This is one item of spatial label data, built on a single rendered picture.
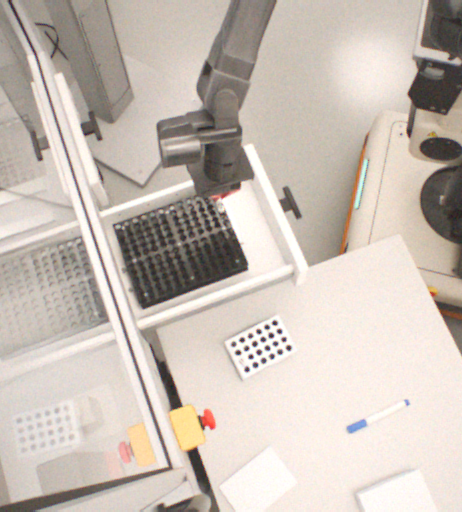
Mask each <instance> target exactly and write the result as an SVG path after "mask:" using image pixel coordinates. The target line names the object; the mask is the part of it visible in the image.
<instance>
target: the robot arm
mask: <svg viewBox="0 0 462 512"><path fill-rule="evenodd" d="M277 1H278V0H230V2H229V5H228V8H227V11H226V14H225V16H224V19H223V22H222V25H221V28H220V31H219V33H218V34H217V36H216V37H215V40H214V42H213V45H212V47H210V50H209V53H208V56H207V58H205V60H204V63H203V66H202V69H201V72H200V74H199V77H198V80H197V85H196V89H197V94H198V96H199V97H200V99H201V101H202V103H203V104H204V109H202V110H200V111H193V112H187V113H186V114H184V115H181V116H176V117H171V118H167V119H163V120H160V121H158V122H157V123H156V133H157V142H158V149H159V155H160V159H161V164H162V168H164V169H167V168H173V166H179V165H186V167H187V170H188V173H189V174H190V176H191V179H192V182H193V184H194V190H195V193H196V194H197V195H201V197H202V198H208V197H210V198H211V199H213V200H214V201H217V200H218V199H219V198H220V197H221V199H224V198H226V197H228V196H229V195H232V194H235V193H237V192H239V191H240V190H241V182H242V181H246V180H250V179H252V181H253V180H254V178H255V173H254V171H253V167H252V165H251V163H250V160H249V158H247V156H246V153H245V151H244V148H243V146H241V142H242V135H243V128H242V126H241V124H240V122H239V112H240V109H241V108H242V105H243V103H244V100H245V98H246V95H247V93H248V90H250V88H251V84H252V82H251V81H250V79H251V76H252V73H253V71H254V68H255V66H256V62H257V58H258V51H259V48H260V45H261V42H262V39H263V36H264V34H265V31H266V28H267V26H268V23H269V19H270V17H271V14H272V12H274V11H273V9H275V6H276V4H277ZM429 4H430V6H431V9H432V12H433V16H432V18H431V20H430V25H429V30H430V38H431V41H432V42H433V44H434V45H435V46H437V47H438V48H439V49H440V50H442V51H444V52H447V53H448V55H449V57H448V58H447V60H448V61H450V62H452V61H453V60H455V59H456V58H459V59H460V60H461V61H462V0H430V1H429ZM460 66H461V67H462V63H461V64H460Z"/></svg>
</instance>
